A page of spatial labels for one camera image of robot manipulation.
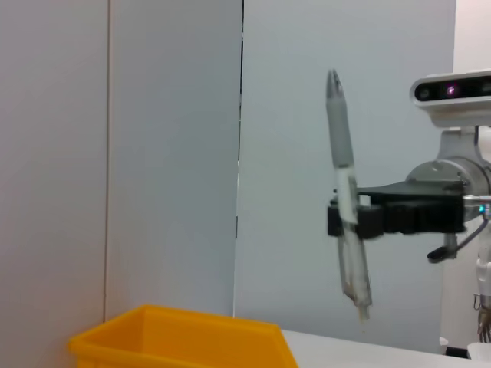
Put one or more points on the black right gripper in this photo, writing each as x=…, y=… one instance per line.
x=422, y=214

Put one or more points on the silver pen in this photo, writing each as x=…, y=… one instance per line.
x=341, y=153

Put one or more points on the yellow plastic bin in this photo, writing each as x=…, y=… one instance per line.
x=172, y=341

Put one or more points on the white robot neck bracket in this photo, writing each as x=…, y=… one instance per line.
x=456, y=145

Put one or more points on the white robot head camera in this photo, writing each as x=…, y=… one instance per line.
x=452, y=92

